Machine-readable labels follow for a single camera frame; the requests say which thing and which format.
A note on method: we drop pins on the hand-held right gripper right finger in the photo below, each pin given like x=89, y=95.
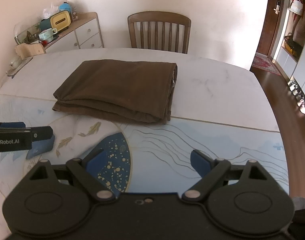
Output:
x=198, y=162

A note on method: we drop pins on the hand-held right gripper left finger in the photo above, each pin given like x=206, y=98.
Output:
x=96, y=161

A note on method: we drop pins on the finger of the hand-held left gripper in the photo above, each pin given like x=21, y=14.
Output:
x=42, y=145
x=10, y=125

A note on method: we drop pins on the brown shirt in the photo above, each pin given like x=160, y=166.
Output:
x=112, y=87

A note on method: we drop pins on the pale teapot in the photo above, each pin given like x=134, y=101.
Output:
x=14, y=64

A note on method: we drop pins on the light wooden board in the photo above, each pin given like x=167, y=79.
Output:
x=30, y=50

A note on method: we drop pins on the glass terrarium with plants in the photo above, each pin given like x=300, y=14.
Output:
x=27, y=33

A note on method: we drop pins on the pale green mug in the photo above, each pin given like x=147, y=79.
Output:
x=46, y=34

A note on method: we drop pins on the dark teal container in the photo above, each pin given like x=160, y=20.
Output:
x=44, y=24

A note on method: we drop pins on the yellow tissue box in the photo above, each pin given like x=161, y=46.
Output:
x=60, y=20

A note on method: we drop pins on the person's clothed body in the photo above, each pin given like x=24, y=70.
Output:
x=302, y=220

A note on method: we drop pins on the red patterned rug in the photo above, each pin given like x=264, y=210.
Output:
x=265, y=63

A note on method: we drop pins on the white wooden sideboard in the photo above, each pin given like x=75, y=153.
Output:
x=87, y=33

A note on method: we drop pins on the row of shoes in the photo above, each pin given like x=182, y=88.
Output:
x=301, y=100

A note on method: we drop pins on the clear plastic bag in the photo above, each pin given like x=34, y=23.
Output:
x=50, y=11

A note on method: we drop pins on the blue toy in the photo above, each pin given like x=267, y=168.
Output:
x=65, y=6

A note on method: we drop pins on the white hallway cabinet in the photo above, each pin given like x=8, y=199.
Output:
x=300, y=65

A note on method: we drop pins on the yellow and black bag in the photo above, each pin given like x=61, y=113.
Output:
x=292, y=46

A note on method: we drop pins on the wooden slat-back chair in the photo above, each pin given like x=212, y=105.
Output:
x=158, y=16

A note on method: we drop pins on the brown door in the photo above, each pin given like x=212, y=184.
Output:
x=266, y=25

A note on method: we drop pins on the beige hanging coat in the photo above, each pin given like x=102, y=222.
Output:
x=301, y=27

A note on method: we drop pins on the metal door lock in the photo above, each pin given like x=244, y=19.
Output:
x=276, y=7

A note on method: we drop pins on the white and red hanging bag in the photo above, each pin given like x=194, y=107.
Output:
x=296, y=3

